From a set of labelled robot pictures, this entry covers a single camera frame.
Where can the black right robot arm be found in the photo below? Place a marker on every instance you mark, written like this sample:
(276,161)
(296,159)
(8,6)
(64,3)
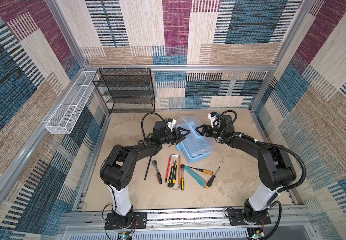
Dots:
(275,169)

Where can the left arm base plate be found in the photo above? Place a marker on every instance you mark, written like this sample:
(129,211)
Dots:
(115,221)

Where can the teal utility knife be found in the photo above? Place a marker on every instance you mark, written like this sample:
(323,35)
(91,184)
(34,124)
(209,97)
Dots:
(197,177)

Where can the yellow handled wrench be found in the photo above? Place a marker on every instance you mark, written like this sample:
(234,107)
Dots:
(182,167)

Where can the black metal rod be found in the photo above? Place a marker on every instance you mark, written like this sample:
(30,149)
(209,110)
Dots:
(148,167)

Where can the orange handled screwdriver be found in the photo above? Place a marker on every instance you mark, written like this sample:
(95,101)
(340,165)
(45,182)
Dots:
(208,172)

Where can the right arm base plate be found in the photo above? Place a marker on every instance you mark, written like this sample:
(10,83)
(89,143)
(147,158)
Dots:
(242,217)

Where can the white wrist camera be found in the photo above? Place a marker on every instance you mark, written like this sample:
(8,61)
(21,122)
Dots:
(214,119)
(171,124)

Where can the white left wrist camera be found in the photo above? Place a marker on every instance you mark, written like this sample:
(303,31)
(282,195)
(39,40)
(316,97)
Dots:
(171,124)

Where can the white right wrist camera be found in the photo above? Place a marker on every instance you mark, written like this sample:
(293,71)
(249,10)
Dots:
(214,119)

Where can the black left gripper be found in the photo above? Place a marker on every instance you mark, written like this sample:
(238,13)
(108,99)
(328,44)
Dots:
(179,140)

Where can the yellow black utility knife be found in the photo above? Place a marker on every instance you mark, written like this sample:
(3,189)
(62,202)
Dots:
(172,177)

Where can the white wire mesh basket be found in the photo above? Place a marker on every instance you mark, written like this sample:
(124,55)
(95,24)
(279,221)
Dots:
(68,112)

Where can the black handled screwdriver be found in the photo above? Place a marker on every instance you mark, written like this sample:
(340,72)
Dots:
(211,180)

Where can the ratchet wrench dark handle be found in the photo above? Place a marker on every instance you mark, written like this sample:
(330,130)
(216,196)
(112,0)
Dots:
(159,176)

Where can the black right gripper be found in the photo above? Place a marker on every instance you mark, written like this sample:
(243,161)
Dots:
(204,127)

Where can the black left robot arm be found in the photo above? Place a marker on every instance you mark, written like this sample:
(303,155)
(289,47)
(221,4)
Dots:
(118,168)

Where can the black mesh shelf rack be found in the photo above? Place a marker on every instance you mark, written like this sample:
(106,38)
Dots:
(126,90)

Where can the orange handled tool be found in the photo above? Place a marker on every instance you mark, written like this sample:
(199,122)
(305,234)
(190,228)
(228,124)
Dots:
(179,171)

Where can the light blue plastic tool box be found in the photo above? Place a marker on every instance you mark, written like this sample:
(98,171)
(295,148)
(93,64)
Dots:
(195,147)

